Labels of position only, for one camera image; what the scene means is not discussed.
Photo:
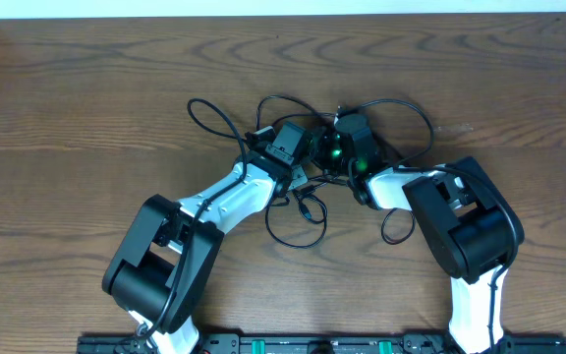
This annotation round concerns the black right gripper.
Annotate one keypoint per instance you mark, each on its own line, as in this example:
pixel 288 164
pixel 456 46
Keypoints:
pixel 323 150

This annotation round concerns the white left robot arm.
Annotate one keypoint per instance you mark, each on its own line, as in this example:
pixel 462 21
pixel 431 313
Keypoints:
pixel 159 272

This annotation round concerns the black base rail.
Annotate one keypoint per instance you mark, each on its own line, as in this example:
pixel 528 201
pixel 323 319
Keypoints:
pixel 417 343

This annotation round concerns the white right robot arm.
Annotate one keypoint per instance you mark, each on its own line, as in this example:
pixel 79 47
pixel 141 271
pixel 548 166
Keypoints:
pixel 470 229

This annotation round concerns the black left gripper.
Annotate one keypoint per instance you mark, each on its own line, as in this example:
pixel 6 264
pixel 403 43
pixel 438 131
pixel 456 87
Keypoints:
pixel 301 178

